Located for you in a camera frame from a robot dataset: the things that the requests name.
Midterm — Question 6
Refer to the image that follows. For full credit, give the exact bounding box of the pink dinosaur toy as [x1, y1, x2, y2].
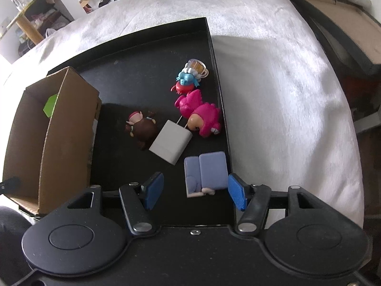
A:
[174, 89, 223, 139]

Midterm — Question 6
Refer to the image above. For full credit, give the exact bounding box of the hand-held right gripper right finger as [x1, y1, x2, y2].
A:
[227, 173, 329, 238]

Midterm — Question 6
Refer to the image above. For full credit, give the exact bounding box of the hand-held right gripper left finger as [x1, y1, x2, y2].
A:
[49, 172, 165, 235]

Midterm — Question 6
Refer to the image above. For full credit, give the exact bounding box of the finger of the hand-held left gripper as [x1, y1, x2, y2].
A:
[0, 177, 22, 196]

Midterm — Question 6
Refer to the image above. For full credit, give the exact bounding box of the brown cardboard box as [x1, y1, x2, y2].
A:
[2, 66, 102, 215]

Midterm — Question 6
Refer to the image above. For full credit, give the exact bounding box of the round gold-rimmed table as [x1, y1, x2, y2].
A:
[0, 0, 60, 46]

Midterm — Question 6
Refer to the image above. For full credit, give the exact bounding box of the black tray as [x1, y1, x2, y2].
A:
[18, 17, 234, 226]

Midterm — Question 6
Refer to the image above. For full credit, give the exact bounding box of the lavender bed figurine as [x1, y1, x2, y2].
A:
[184, 151, 228, 198]

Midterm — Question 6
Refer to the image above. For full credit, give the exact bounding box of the dark-framed wooden board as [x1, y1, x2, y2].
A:
[285, 0, 381, 76]

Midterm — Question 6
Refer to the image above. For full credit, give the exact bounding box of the blue creature figurine with mug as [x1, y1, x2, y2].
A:
[170, 59, 209, 95]

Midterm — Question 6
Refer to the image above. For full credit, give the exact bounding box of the white rectangular block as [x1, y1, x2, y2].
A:
[148, 120, 193, 165]

